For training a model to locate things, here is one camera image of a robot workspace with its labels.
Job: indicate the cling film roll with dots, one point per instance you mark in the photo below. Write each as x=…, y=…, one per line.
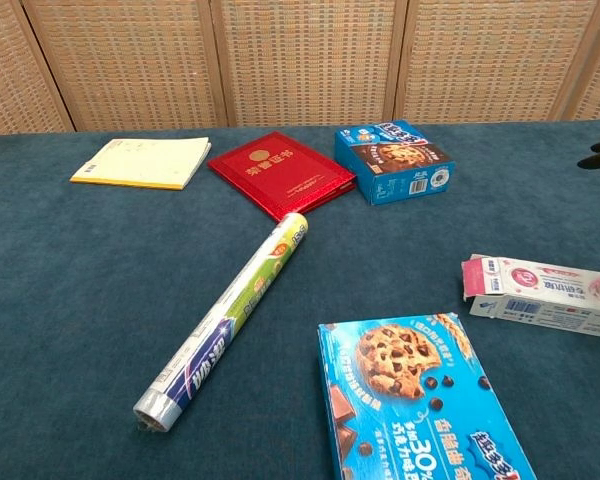
x=230, y=315

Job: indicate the white pink toothpaste box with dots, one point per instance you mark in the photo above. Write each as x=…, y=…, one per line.
x=545, y=295

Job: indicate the thick blue brown cookie box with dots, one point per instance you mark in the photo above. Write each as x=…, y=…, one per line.
x=395, y=160

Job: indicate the red certificate book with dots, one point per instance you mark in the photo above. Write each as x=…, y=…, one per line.
x=280, y=172

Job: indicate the teal table mat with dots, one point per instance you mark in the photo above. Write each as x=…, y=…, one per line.
x=80, y=300

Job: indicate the woven wooden folding screen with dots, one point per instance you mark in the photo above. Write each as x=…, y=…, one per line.
x=305, y=60

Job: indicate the cream notepad yellow edge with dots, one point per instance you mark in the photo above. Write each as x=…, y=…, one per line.
x=145, y=162

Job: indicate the flat light blue cookie box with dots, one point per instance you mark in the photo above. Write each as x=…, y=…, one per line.
x=420, y=400

